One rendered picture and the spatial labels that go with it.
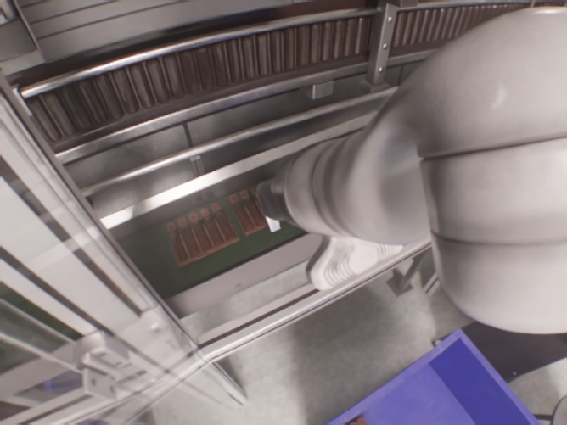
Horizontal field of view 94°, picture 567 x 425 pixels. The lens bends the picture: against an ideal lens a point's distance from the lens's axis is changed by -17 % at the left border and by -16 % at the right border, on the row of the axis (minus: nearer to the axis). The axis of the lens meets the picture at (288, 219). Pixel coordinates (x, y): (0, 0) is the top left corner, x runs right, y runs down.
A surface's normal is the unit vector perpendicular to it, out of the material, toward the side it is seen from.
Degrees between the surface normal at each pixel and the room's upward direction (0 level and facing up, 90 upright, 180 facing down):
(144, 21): 90
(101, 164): 90
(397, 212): 57
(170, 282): 2
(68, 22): 90
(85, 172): 90
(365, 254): 39
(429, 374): 0
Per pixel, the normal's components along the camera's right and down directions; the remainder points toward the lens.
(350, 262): 0.25, -0.04
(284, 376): -0.01, -0.62
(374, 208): -0.18, 0.41
